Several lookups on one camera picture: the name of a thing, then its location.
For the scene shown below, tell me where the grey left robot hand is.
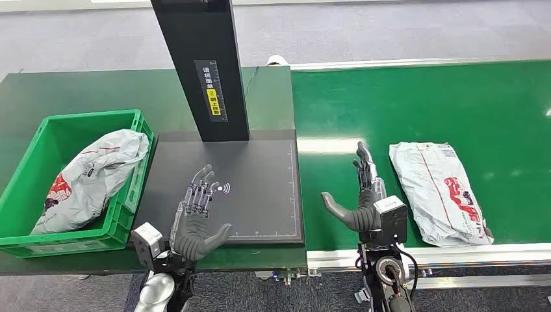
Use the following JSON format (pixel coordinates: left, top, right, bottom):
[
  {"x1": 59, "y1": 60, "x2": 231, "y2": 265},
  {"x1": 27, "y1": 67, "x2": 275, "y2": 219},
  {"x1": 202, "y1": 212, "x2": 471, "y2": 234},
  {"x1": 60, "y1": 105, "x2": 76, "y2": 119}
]
[{"x1": 170, "y1": 163, "x2": 233, "y2": 262}]

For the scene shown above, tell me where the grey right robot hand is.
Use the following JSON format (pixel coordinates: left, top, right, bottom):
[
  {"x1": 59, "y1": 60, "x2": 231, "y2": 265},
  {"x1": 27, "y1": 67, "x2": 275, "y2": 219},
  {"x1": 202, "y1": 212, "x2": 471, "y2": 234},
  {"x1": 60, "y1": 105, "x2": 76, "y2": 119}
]
[{"x1": 320, "y1": 141, "x2": 389, "y2": 233}]

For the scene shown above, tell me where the grey mailer package red print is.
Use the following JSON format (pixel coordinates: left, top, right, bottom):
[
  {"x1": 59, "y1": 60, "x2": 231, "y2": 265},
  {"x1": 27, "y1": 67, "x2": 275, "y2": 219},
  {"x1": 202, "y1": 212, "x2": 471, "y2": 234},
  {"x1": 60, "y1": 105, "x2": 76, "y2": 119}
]
[{"x1": 389, "y1": 142, "x2": 495, "y2": 248}]

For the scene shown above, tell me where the black inbound scanner machine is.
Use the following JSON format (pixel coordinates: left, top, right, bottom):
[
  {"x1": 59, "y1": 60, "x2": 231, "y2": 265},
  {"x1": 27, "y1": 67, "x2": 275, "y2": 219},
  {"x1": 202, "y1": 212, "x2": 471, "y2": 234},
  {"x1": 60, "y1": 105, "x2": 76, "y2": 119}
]
[{"x1": 131, "y1": 0, "x2": 305, "y2": 247}]

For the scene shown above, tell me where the crumpled grey mailer package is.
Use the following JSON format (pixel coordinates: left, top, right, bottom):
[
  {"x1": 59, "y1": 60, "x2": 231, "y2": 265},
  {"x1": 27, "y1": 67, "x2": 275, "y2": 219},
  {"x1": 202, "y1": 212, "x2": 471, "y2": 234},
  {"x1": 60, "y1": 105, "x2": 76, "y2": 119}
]
[{"x1": 31, "y1": 129, "x2": 150, "y2": 236}]

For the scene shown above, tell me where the green conveyor belt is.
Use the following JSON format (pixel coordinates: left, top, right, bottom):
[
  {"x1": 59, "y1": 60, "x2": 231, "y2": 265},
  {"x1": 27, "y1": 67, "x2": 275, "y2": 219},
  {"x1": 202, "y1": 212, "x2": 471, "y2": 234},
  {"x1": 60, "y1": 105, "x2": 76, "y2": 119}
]
[{"x1": 290, "y1": 60, "x2": 551, "y2": 252}]

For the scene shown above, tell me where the green plastic crate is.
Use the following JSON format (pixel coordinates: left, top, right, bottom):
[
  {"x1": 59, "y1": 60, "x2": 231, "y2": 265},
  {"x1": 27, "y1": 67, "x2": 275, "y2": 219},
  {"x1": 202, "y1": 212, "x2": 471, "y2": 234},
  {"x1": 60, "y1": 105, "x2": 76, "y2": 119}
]
[{"x1": 0, "y1": 109, "x2": 155, "y2": 259}]

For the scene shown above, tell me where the yellow and black scanner label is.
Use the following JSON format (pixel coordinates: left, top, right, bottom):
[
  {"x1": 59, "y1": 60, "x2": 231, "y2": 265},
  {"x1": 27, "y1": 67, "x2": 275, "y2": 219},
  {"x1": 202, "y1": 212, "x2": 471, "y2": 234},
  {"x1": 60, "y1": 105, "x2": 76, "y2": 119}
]
[{"x1": 194, "y1": 59, "x2": 229, "y2": 124}]

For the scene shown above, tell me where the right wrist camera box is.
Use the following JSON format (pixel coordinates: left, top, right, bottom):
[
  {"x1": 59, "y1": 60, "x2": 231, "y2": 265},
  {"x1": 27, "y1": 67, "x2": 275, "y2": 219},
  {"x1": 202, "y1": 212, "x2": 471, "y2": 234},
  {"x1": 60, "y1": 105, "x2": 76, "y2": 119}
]
[{"x1": 372, "y1": 195, "x2": 409, "y2": 247}]

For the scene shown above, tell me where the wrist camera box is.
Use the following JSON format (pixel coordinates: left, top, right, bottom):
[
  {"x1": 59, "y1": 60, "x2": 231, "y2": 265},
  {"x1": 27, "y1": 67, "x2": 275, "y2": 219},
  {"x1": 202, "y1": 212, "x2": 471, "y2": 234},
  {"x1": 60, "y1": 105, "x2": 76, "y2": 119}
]
[
  {"x1": 372, "y1": 195, "x2": 409, "y2": 247},
  {"x1": 130, "y1": 222, "x2": 166, "y2": 272}
]

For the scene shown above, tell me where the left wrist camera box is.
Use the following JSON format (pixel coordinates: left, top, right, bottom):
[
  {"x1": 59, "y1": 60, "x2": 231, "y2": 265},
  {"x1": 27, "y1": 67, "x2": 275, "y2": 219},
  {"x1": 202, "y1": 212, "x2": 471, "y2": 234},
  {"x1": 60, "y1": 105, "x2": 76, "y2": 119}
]
[{"x1": 130, "y1": 222, "x2": 166, "y2": 272}]

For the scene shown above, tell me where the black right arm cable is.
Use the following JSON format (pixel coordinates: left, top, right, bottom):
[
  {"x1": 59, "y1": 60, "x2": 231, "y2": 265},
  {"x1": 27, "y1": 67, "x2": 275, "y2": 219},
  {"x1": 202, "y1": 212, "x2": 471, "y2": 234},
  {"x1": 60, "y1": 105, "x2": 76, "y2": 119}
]
[{"x1": 395, "y1": 244, "x2": 420, "y2": 299}]

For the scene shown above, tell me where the aluminium conveyor frame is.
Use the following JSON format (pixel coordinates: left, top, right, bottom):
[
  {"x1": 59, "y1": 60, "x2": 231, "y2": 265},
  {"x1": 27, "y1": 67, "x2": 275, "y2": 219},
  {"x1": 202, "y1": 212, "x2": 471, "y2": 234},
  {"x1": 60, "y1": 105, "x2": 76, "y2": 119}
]
[{"x1": 253, "y1": 55, "x2": 551, "y2": 291}]

